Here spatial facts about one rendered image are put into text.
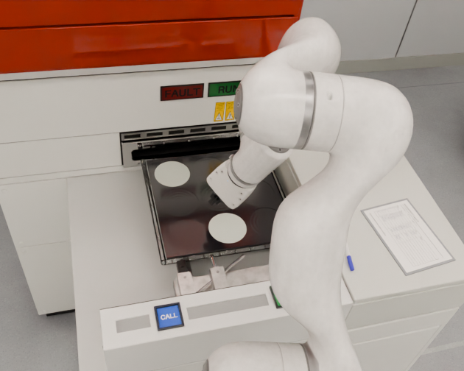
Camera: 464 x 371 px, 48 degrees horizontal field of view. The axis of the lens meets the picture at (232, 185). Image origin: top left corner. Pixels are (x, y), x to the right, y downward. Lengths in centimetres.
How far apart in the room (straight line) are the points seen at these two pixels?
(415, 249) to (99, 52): 89
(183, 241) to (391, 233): 52
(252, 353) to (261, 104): 34
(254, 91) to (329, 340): 34
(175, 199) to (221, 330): 43
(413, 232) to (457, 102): 239
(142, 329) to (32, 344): 116
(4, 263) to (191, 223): 127
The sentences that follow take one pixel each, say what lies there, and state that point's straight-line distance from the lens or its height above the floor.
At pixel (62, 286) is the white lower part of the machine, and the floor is 25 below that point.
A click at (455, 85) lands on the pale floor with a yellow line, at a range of 390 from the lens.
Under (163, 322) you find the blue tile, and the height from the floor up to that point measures 96.
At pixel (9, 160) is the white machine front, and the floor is 91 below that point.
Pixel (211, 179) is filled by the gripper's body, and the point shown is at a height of 107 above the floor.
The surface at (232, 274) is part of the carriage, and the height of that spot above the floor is 88.
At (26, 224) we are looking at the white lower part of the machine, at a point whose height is 63.
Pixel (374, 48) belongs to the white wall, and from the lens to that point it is 364.
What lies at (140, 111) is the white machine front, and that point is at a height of 104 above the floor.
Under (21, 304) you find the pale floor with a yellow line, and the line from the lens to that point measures 235.
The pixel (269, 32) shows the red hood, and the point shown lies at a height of 130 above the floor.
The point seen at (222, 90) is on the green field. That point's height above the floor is 110.
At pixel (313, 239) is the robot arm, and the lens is 66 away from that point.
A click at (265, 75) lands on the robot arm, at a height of 160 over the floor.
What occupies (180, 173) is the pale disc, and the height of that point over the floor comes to 90.
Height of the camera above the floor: 197
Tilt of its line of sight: 47 degrees down
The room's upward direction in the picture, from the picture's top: 8 degrees clockwise
